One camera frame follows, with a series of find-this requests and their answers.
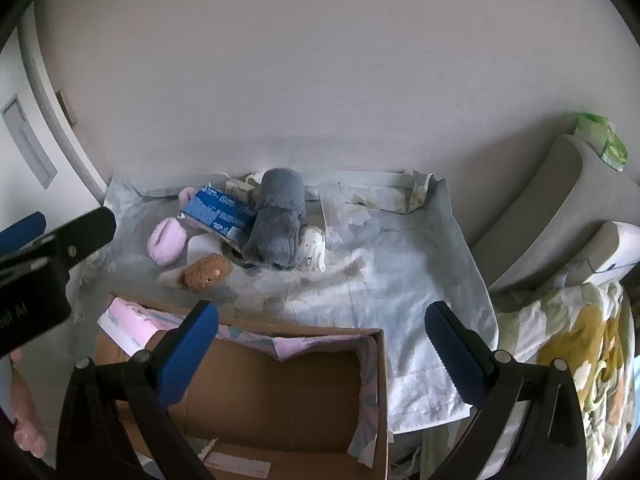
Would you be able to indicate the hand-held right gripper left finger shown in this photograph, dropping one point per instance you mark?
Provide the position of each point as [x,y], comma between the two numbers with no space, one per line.
[187,360]

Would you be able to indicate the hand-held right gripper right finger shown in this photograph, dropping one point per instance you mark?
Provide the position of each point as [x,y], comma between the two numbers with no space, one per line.
[457,360]

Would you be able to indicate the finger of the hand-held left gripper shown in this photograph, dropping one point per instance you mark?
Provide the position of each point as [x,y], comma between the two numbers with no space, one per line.
[20,235]
[85,235]

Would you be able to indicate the pink plush toy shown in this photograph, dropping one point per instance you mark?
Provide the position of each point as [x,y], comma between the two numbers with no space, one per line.
[167,242]

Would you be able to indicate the brown plush toy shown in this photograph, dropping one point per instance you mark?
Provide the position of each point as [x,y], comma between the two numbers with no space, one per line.
[207,271]

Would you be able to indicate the brown cardboard box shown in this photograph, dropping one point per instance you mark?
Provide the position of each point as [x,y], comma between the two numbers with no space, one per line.
[280,400]

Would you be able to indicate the blue packet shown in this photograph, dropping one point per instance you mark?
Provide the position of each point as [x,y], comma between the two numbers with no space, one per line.
[215,212]

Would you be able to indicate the white small carton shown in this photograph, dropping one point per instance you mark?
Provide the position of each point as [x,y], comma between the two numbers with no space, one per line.
[239,188]

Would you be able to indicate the white patterned pouch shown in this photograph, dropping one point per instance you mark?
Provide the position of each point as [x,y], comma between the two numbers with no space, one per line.
[312,247]

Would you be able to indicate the person's left hand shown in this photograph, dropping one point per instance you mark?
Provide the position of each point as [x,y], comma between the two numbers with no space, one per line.
[25,405]

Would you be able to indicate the white door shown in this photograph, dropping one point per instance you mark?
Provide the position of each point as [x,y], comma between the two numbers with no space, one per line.
[15,200]

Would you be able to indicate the light blue floral cloth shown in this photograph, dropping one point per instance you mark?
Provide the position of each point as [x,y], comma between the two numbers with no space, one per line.
[410,285]

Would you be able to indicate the pink plush slipper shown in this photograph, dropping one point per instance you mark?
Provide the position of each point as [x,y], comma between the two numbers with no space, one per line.
[187,195]

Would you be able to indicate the white rounded case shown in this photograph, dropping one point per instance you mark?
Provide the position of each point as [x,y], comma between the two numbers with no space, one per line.
[200,250]

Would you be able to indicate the white paper label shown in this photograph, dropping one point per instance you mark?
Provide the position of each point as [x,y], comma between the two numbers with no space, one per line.
[235,462]

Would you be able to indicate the printed blanket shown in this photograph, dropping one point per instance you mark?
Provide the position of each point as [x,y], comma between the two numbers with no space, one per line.
[575,350]

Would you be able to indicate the brown door hinge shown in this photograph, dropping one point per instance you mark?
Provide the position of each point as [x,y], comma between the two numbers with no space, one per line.
[67,107]

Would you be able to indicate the large grey cushion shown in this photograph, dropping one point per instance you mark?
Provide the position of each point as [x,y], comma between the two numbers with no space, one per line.
[545,210]

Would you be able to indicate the small grey cushion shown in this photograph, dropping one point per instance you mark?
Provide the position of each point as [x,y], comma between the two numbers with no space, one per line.
[612,245]

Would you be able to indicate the green wipes packet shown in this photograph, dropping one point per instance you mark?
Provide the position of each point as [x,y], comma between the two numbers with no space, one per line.
[600,140]

